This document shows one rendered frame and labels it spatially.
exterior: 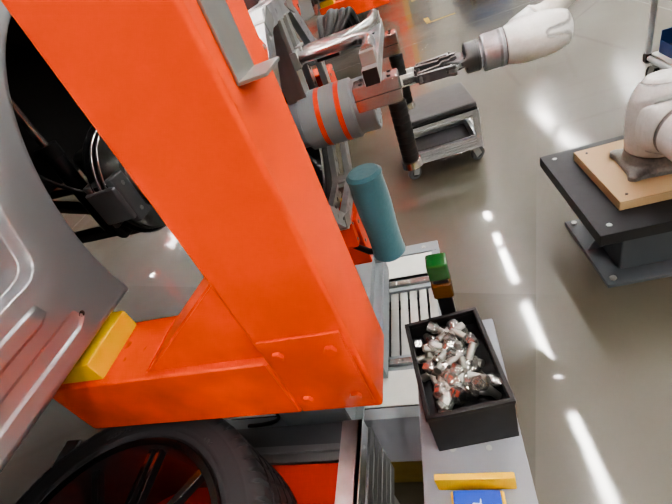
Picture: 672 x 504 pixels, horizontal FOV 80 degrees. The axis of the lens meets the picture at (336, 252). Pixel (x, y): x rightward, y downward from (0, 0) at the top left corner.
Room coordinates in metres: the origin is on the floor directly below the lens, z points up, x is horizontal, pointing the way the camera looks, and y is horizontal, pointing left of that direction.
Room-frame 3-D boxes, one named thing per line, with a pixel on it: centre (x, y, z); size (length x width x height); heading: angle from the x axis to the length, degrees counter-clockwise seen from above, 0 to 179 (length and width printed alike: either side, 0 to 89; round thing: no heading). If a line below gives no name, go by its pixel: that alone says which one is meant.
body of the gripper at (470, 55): (1.04, -0.50, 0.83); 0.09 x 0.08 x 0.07; 69
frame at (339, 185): (1.02, -0.07, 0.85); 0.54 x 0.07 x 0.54; 159
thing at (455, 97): (2.07, -0.80, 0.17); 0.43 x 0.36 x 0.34; 75
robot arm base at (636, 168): (0.95, -1.02, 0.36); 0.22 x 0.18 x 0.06; 157
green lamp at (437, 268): (0.57, -0.17, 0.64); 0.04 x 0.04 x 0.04; 69
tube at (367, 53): (0.88, -0.15, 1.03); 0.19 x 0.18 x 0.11; 69
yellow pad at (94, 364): (0.71, 0.56, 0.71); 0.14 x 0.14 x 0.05; 69
